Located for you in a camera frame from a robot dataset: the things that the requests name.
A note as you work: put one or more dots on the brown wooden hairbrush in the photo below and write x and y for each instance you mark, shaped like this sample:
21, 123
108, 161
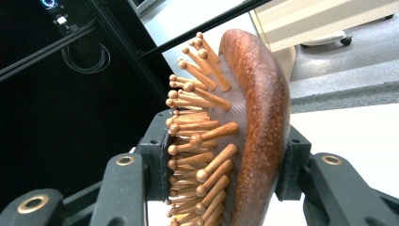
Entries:
266, 125

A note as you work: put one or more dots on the white wheeled base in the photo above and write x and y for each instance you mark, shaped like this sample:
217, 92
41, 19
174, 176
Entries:
323, 39

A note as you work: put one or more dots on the black metal frame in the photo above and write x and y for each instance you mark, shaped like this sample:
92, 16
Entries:
200, 29

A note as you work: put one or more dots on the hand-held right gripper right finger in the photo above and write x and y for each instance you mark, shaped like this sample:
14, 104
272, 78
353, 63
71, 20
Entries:
295, 157

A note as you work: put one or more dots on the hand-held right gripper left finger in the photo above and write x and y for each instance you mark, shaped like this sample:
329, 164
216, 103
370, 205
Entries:
153, 150

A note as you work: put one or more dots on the black device with lights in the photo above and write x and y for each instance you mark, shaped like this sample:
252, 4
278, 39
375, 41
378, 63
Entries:
61, 20

